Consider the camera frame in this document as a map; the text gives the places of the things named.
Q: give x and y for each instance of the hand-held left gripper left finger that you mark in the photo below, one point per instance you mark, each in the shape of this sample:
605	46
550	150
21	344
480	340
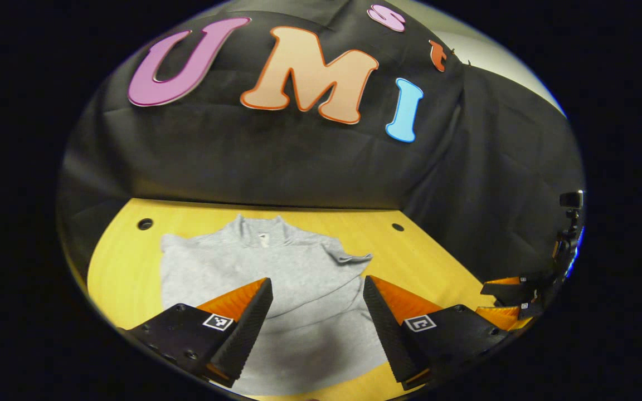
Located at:
246	334

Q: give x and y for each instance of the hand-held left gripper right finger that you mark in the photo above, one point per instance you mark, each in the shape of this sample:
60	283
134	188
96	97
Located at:
388	334

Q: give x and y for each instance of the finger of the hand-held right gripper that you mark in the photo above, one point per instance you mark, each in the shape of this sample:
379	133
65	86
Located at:
507	291
499	316

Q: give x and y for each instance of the grey sweater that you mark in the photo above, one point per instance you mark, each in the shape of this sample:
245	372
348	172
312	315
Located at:
298	267

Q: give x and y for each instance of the black backdrop cloth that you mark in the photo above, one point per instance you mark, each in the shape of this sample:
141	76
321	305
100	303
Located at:
298	167

